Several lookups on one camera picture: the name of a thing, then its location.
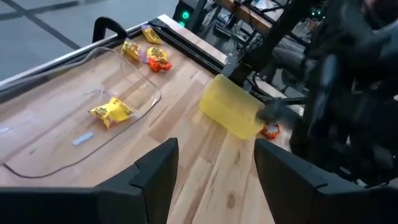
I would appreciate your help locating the small white sticker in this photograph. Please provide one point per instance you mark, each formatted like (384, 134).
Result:
(83, 138)

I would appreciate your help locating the orange Reese's candy pack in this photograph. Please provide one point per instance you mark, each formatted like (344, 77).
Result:
(160, 66)
(270, 131)

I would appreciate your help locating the yellow Sour Patch candy pack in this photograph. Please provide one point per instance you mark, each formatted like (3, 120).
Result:
(151, 35)
(157, 54)
(132, 49)
(113, 112)

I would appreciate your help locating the black aluminium table frame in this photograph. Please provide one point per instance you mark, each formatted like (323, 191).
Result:
(186, 43)

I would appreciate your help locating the black box with green lights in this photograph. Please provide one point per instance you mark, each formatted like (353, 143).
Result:
(186, 14)

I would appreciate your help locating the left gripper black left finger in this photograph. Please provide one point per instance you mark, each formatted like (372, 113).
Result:
(140, 199)

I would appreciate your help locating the yellow plastic bin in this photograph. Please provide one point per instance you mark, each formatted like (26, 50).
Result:
(231, 109)

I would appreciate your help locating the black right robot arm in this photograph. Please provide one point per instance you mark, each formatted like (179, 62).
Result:
(273, 40)

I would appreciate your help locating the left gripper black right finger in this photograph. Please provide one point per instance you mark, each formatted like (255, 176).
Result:
(295, 199)

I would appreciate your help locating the clear plastic bin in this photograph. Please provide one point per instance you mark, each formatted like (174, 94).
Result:
(62, 102)

